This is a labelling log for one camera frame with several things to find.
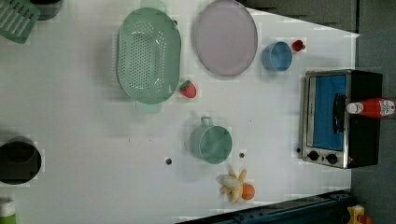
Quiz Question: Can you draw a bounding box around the green bottle white cap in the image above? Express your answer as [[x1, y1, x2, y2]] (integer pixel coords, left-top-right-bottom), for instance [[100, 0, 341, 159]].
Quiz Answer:
[[0, 198, 17, 224]]

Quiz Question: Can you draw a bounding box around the small red toy fruit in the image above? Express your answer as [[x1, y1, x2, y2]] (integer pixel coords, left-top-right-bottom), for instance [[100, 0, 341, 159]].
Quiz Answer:
[[291, 40, 305, 51]]

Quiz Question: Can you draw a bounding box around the black object left edge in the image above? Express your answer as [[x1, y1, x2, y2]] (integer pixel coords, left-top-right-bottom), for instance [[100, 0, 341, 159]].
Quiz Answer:
[[0, 136, 42, 185]]

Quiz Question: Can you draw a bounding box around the yellow orange object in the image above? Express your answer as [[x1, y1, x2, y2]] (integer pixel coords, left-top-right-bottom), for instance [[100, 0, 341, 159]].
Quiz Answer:
[[347, 205, 373, 224]]

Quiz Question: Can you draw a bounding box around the pink round plate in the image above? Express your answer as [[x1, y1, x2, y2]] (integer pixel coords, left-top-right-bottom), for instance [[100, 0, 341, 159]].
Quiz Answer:
[[194, 0, 258, 76]]

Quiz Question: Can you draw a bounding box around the small orange fruit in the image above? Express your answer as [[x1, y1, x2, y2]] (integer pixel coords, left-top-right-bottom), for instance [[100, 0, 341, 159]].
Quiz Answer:
[[242, 184, 255, 201]]

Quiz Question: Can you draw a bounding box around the black cylinder top left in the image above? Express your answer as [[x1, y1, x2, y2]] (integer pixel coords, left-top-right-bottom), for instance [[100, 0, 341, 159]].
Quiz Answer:
[[29, 0, 64, 21]]

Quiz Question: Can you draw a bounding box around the green perforated colander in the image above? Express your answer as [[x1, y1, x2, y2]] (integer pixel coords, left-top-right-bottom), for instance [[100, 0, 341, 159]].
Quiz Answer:
[[117, 0, 181, 114]]

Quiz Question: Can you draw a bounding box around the peeled toy banana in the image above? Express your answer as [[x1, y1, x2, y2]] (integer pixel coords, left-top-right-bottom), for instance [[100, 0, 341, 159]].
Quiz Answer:
[[217, 169, 247, 204]]

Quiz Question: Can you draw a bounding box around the green mug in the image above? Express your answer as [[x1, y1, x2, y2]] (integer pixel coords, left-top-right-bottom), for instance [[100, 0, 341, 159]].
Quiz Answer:
[[190, 117, 233, 164]]

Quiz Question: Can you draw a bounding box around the red ketchup bottle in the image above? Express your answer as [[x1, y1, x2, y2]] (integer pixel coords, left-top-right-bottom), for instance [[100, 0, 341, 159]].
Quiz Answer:
[[346, 98, 395, 119]]

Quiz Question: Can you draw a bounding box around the black toaster oven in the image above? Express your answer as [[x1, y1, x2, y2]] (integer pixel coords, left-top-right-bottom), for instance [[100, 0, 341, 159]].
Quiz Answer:
[[301, 69, 383, 169]]

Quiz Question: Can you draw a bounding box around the dark blue frame rail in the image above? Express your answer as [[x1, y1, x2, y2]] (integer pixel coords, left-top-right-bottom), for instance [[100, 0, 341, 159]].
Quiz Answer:
[[178, 190, 356, 224]]

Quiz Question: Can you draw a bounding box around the blue cup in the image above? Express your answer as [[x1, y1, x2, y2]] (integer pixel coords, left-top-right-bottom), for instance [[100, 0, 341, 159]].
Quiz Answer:
[[262, 41, 292, 72]]

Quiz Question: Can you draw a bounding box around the toy strawberry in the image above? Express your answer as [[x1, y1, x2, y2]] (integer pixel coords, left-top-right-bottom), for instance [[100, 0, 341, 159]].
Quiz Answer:
[[179, 80, 197, 98]]

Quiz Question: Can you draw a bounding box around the green slatted rack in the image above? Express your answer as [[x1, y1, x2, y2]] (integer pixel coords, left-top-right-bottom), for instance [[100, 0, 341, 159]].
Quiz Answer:
[[0, 0, 40, 44]]

